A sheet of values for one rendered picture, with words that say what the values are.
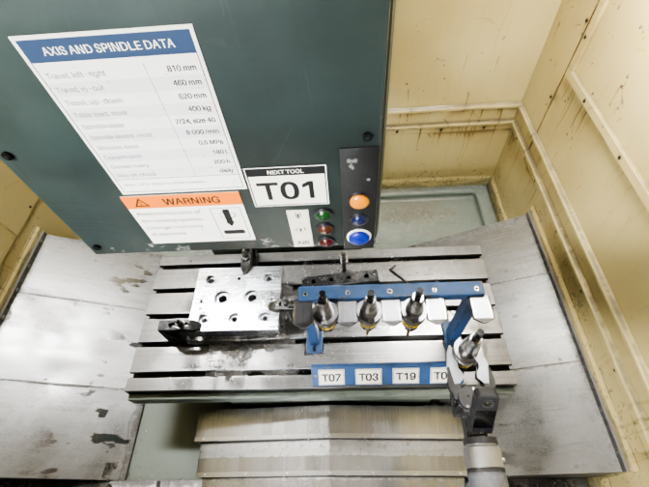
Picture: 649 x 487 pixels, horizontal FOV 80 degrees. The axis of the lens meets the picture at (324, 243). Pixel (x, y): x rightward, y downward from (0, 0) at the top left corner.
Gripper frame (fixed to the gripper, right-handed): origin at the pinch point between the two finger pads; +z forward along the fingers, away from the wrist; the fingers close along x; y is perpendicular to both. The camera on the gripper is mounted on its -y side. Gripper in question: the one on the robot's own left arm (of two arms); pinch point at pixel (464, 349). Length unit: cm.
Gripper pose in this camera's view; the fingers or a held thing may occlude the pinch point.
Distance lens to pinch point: 101.1
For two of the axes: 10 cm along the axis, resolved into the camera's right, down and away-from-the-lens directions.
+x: 10.0, -0.3, -0.4
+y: 0.5, 5.5, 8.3
